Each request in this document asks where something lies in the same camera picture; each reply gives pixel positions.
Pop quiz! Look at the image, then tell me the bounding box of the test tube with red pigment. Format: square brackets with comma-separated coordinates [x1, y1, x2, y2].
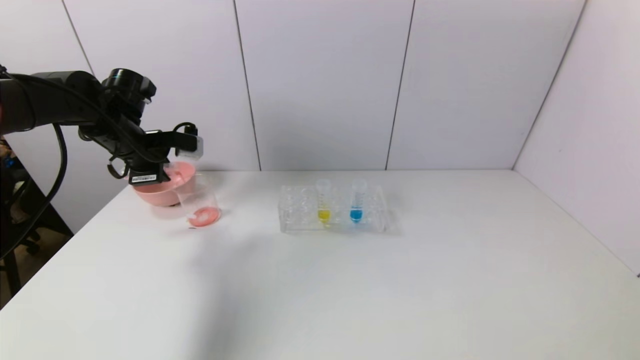
[164, 159, 198, 188]

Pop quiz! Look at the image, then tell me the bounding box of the clear glass beaker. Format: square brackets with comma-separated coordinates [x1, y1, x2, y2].
[175, 173, 222, 229]

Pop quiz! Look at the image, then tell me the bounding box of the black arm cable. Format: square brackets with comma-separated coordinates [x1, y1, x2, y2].
[0, 122, 68, 261]

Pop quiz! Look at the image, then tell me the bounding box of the black office chair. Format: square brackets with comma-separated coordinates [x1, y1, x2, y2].
[0, 150, 44, 297]

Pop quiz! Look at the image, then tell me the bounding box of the test tube with blue pigment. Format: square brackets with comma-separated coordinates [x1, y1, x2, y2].
[349, 177, 365, 225]

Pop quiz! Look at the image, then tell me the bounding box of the pink plastic bowl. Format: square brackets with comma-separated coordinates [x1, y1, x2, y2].
[133, 161, 197, 208]

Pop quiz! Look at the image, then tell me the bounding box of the clear acrylic test tube rack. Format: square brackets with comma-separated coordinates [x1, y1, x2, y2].
[278, 184, 388, 234]

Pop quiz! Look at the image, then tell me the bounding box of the test tube with yellow pigment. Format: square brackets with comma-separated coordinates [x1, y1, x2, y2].
[317, 178, 332, 226]

